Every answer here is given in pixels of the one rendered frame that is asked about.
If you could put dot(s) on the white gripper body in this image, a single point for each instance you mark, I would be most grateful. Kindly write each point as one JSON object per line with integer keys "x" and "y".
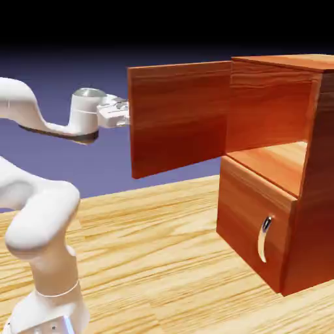
{"x": 112, "y": 116}

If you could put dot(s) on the plain reddish wooden door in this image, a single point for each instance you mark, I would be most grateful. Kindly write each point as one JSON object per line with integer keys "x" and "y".
{"x": 180, "y": 117}

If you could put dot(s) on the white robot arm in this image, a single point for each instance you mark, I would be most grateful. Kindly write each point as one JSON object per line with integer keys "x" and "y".
{"x": 41, "y": 224}

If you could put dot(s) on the reddish wooden cabinet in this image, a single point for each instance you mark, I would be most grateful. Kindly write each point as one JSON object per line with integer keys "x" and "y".
{"x": 315, "y": 182}

